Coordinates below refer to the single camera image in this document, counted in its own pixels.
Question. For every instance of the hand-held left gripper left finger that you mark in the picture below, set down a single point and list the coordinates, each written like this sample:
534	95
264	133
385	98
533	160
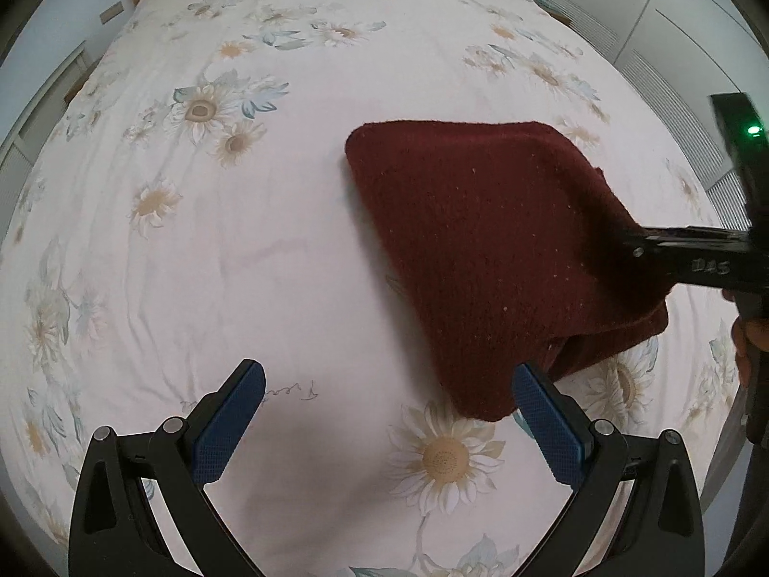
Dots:
231	421

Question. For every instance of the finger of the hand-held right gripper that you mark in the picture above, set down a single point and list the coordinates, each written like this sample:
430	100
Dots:
697	231
703	264

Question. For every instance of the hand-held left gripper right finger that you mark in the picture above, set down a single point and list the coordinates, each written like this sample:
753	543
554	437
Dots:
550	427

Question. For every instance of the dark red knit sweater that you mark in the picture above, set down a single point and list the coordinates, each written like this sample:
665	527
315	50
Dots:
480	222

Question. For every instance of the person's right hand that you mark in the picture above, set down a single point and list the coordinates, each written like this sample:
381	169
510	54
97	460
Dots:
743	348

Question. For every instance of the floral bed sheet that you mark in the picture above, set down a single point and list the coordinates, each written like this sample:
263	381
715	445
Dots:
240	252

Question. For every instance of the white wardrobe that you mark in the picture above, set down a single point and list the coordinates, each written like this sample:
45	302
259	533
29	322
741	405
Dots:
661	0

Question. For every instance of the person's dark clothing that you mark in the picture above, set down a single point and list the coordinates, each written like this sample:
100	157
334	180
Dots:
751	523

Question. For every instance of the white panel door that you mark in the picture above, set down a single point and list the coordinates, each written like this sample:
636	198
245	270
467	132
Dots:
36	108

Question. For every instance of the wall socket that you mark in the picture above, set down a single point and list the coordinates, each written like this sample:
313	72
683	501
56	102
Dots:
112	12

